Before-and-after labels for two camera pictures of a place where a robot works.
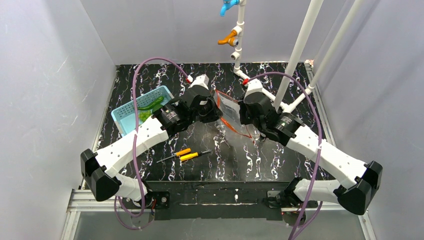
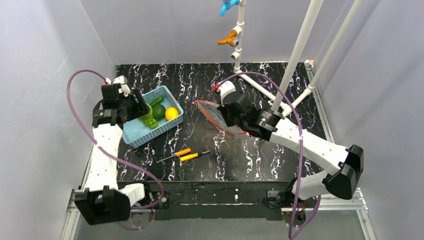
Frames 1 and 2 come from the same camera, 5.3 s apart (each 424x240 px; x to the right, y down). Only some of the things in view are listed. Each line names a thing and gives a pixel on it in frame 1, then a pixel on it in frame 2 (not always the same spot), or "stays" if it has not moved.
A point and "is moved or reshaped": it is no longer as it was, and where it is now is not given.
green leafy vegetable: (143, 115) stays
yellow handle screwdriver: (193, 155) stays
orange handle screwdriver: (178, 153) stays
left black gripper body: (209, 110) → (138, 104)
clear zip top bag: (230, 109) is moved or reshaped
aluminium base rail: (81, 200) stays
